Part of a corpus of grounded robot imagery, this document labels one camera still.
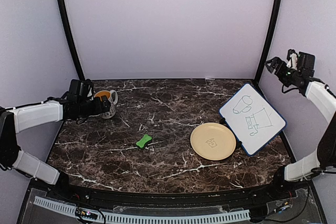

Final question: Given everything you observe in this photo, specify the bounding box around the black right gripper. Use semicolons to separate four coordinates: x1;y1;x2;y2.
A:
265;57;301;87

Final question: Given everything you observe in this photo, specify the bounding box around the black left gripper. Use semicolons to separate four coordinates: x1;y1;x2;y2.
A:
78;95;110;118

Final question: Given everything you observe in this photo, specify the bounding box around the green whiteboard eraser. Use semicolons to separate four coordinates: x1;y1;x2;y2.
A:
135;134;152;149

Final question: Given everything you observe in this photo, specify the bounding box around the blue framed whiteboard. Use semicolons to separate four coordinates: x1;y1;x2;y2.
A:
219;83;287;156

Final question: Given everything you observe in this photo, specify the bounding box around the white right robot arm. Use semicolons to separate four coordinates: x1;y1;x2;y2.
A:
265;50;335;200

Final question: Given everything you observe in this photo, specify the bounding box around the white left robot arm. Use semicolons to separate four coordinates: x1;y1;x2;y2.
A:
1;95;111;201

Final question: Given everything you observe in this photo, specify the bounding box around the white patterned mug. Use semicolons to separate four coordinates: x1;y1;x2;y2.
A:
94;90;118;119

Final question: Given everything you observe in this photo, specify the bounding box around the yellow plate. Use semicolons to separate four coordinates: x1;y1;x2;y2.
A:
190;123;236;161

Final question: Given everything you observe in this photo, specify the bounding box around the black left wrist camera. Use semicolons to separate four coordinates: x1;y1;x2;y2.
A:
66;79;93;103

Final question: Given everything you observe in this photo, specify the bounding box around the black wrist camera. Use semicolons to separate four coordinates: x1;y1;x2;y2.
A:
287;49;316;78
66;79;93;103

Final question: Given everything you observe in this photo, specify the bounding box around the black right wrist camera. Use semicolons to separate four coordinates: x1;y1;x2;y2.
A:
287;49;316;78

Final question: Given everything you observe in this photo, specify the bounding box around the black right frame post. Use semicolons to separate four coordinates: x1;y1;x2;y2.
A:
253;0;281;87

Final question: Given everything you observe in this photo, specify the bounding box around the black frame post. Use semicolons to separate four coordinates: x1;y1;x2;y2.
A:
57;0;85;80
253;0;281;87

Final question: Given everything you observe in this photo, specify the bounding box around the black left frame post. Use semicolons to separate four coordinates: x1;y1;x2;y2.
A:
57;0;85;80

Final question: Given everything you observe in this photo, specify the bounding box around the white slotted cable duct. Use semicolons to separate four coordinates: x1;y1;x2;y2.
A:
33;196;250;224

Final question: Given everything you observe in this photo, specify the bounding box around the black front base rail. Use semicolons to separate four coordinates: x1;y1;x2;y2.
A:
28;179;312;219

